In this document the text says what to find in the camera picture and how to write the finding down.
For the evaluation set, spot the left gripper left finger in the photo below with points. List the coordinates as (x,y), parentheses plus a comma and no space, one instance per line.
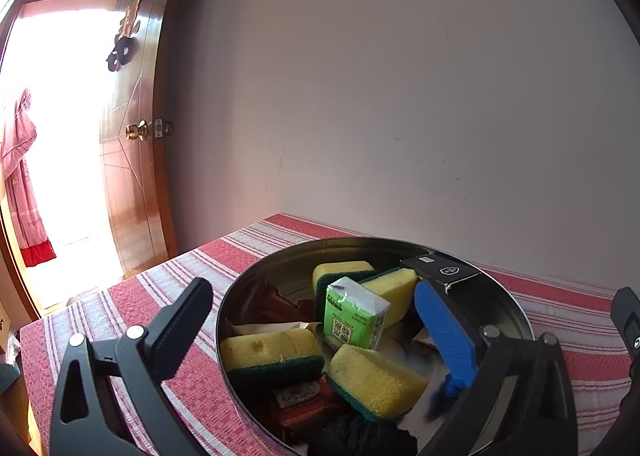
(86,418)

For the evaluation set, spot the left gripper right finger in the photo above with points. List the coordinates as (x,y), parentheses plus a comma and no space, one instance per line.
(540,418)

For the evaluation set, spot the black box with red emblem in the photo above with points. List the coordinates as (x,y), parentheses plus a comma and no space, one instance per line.
(439,269)

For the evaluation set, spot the yellow green scrub sponge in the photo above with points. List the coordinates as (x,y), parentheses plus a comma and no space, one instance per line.
(395,286)

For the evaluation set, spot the green tissue pack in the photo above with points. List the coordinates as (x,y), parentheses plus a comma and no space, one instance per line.
(353,315)

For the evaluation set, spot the green top scrub sponge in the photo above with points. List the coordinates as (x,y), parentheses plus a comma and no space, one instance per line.
(327,273)

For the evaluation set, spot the yellow green sponge front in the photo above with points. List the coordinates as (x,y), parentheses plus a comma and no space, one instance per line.
(293,355)

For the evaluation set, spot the round metal tin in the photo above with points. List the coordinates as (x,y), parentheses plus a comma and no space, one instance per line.
(477,298)

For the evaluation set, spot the pink hanging cloth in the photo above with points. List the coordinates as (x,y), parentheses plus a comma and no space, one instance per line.
(19,135)

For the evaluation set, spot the wooden door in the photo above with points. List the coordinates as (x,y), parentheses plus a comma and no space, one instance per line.
(89,75)

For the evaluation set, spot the red snack wrapper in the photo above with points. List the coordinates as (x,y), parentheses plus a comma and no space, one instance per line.
(264,304)

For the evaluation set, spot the brass door knob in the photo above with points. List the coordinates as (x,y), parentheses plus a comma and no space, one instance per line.
(158,129)

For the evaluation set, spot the dark door ornament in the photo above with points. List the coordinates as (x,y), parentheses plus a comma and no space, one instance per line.
(124,45)

